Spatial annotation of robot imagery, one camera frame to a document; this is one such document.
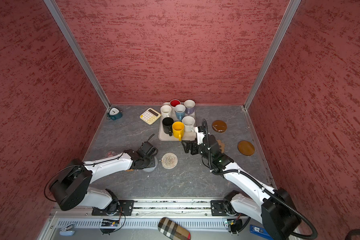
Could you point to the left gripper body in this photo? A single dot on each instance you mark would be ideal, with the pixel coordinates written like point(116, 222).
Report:
point(149, 162)

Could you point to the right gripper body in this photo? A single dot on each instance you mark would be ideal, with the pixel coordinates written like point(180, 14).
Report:
point(202, 149)

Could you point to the grey knitted coaster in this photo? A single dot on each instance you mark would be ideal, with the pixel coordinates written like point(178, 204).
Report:
point(152, 166)

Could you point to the paw shaped cork coaster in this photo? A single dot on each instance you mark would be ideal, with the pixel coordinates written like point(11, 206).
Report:
point(221, 146)

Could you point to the multicolour woven coaster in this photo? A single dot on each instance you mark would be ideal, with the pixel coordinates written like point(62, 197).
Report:
point(169, 161)

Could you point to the pink flower coaster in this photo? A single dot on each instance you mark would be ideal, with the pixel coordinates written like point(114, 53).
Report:
point(112, 154)

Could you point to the black mug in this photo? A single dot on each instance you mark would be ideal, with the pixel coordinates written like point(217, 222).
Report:
point(167, 126)

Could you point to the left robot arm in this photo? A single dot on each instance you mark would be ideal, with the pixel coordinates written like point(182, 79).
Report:
point(71, 187)

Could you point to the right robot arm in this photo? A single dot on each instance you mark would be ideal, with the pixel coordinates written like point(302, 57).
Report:
point(262, 203)

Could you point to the dark brown glossy coaster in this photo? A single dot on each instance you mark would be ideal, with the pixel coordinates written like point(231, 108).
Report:
point(219, 126)

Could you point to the brown round coaster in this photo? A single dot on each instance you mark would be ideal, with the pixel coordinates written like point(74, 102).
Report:
point(246, 148)

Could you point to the beige serving tray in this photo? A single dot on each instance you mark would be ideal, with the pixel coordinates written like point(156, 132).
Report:
point(166, 137)

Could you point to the yellow mug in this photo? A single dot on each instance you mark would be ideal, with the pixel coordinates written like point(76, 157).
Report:
point(178, 130)

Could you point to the white speckled mug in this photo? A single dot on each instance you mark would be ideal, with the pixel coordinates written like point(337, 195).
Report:
point(189, 124)

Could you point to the blue mug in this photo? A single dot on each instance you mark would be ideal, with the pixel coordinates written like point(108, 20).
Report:
point(180, 111)

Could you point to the lilac mug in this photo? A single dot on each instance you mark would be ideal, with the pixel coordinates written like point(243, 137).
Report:
point(190, 106)

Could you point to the yellow calculator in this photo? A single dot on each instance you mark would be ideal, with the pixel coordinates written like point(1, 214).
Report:
point(150, 116)

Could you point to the red inside mug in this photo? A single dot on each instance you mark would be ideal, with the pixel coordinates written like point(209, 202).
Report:
point(174, 103)

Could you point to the teal kitchen timer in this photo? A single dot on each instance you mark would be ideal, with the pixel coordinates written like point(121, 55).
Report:
point(114, 114)

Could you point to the plaid glasses case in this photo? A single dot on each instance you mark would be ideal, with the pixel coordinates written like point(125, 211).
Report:
point(172, 230)

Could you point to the blue tool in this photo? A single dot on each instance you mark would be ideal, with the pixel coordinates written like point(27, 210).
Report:
point(260, 232)

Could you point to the small stapler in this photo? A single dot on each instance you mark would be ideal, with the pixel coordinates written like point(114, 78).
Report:
point(68, 230)

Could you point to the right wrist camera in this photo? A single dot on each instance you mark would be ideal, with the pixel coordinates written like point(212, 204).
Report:
point(201, 132)

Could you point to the aluminium front rail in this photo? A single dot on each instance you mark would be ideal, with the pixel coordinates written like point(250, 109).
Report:
point(152, 208)

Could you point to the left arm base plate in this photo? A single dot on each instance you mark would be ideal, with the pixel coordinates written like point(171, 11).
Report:
point(119, 208)

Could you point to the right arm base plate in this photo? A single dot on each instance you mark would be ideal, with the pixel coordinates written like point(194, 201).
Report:
point(225, 208)

